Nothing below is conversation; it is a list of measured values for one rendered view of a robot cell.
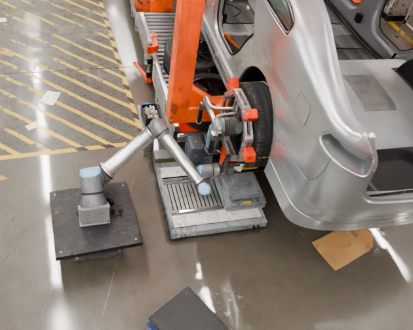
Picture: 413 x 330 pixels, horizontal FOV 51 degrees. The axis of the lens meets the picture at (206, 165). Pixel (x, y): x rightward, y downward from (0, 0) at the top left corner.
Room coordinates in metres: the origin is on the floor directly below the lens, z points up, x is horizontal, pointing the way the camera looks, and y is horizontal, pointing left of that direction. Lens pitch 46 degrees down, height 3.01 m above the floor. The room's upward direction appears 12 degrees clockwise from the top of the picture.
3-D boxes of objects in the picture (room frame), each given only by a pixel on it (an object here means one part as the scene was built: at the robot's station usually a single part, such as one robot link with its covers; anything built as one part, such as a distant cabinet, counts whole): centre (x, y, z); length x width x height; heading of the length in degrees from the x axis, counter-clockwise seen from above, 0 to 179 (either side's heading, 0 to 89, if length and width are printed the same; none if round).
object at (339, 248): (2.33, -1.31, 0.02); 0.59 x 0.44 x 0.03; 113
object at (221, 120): (2.56, -0.09, 0.85); 0.21 x 0.14 x 0.14; 113
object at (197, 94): (3.06, 0.03, 0.69); 0.52 x 0.17 x 0.35; 113
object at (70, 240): (1.89, 0.74, 0.15); 0.60 x 0.60 x 0.30; 26
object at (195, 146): (2.86, 0.01, 0.26); 0.42 x 0.18 x 0.35; 113
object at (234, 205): (2.66, -0.31, 0.13); 0.50 x 0.36 x 0.10; 23
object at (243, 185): (2.66, -0.31, 0.32); 0.40 x 0.30 x 0.28; 23
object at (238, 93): (2.59, -0.15, 0.85); 0.54 x 0.07 x 0.54; 23
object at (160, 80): (4.10, 0.80, 0.28); 2.47 x 0.09 x 0.22; 23
